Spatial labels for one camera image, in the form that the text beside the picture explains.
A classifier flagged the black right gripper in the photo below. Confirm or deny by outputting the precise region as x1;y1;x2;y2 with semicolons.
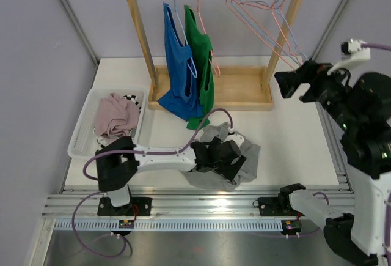
274;58;359;130

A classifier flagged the pink hanger of grey top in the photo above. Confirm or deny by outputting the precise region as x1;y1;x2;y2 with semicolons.
225;0;303;71

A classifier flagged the grey tank top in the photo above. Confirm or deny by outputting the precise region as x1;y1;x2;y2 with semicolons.
181;122;261;191

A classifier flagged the pink hanger of striped top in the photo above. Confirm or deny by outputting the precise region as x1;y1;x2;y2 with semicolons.
235;0;303;68

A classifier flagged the light blue hanger of pink top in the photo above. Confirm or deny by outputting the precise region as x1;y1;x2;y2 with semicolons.
225;0;307;65

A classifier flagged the green tank top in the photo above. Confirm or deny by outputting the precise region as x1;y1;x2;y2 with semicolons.
184;5;214;130

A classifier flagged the pink hanger of green top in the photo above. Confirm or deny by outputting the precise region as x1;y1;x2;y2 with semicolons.
195;0;221;78

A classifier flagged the black white striped tank top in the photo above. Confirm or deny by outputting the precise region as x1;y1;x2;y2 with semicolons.
122;95;142;112

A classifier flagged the pink tank top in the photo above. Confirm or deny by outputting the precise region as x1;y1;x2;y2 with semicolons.
94;92;140;139

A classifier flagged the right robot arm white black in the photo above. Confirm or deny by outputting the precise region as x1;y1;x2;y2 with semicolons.
274;61;390;265

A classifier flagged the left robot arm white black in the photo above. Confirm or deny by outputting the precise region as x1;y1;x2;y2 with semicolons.
93;135;247;216

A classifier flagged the blue tank top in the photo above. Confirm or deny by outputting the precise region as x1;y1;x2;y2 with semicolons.
158;3;202;121

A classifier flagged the light blue hanger left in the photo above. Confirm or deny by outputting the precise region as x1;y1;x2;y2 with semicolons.
173;0;198;79

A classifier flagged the white plastic basket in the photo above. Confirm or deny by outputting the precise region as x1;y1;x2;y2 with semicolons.
67;87;147;160

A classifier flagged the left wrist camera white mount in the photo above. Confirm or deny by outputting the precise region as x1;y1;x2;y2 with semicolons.
224;127;245;148

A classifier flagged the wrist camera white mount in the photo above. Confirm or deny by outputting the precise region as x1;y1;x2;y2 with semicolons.
224;127;245;148
327;39;371;74

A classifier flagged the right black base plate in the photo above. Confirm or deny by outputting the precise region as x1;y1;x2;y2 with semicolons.
252;197;302;217

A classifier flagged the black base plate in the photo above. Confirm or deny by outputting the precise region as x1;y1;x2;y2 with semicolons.
97;197;152;217
252;197;302;217

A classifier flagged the aluminium rail frame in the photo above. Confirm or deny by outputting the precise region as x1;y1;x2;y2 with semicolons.
42;101;357;220

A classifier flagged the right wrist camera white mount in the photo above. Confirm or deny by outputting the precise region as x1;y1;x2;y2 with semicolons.
327;39;371;74

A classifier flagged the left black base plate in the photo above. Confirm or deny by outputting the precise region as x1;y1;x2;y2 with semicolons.
97;197;152;217

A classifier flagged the white slotted cable duct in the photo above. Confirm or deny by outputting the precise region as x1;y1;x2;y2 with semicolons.
55;218;282;232

